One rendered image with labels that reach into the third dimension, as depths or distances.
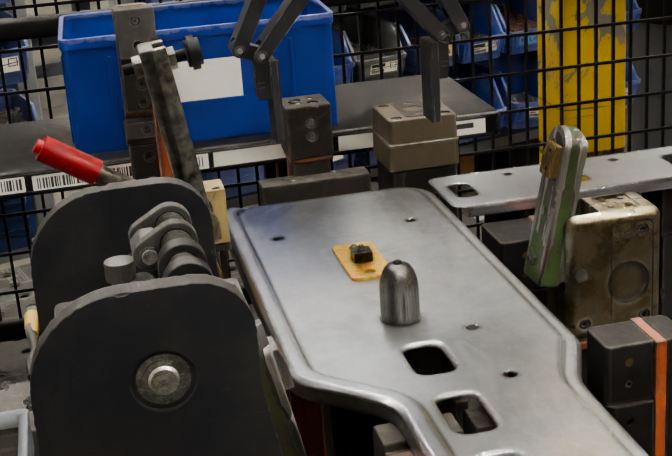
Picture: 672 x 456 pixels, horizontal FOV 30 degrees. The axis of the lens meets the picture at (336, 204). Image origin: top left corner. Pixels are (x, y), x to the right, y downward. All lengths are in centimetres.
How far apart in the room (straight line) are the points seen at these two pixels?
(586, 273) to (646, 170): 27
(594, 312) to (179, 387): 56
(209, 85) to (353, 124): 17
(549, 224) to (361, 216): 23
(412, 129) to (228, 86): 22
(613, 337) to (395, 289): 17
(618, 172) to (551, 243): 27
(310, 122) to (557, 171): 37
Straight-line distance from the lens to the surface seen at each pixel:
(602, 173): 134
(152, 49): 102
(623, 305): 113
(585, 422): 85
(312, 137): 136
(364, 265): 110
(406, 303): 98
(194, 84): 141
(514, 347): 95
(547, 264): 109
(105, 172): 105
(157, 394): 63
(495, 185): 130
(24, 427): 55
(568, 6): 176
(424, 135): 135
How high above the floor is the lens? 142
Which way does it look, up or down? 19 degrees down
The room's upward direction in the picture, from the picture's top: 4 degrees counter-clockwise
